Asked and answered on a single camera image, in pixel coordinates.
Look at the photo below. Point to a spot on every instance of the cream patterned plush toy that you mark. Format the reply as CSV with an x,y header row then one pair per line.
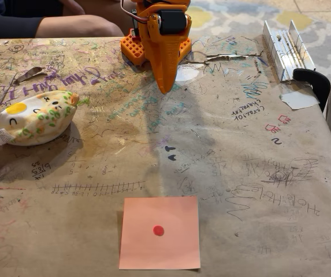
x,y
35,121

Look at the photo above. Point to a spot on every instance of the orange robot arm waffle base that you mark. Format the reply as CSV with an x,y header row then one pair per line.
x,y
132,47

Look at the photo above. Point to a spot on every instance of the grey yellow patterned rug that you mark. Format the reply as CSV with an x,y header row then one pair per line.
x,y
240,17

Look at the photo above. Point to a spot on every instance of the person in navy clothes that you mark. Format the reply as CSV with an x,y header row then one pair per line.
x,y
75,27

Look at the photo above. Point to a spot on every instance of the white torn paper scrap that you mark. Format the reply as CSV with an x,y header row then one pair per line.
x,y
298,100

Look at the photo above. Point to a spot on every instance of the scribbled brown paper table cover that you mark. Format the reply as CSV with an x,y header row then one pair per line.
x,y
240,173

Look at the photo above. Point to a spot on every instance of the pink square sticky note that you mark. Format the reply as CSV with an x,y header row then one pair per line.
x,y
159,254

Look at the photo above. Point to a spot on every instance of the aluminium channel rail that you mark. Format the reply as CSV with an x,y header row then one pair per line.
x,y
288,54

